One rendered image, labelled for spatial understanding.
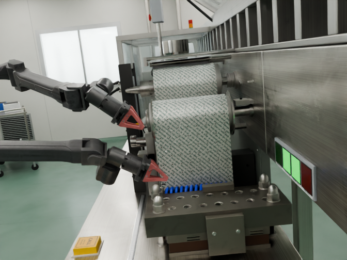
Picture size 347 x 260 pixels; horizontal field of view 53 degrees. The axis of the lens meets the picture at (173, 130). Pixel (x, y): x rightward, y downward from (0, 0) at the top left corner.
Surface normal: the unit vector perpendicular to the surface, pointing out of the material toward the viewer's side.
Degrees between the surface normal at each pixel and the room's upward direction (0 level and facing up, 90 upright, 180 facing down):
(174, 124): 90
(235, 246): 90
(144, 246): 0
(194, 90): 92
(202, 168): 90
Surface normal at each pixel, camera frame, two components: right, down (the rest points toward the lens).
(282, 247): -0.10, -0.97
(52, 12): 0.01, 0.20
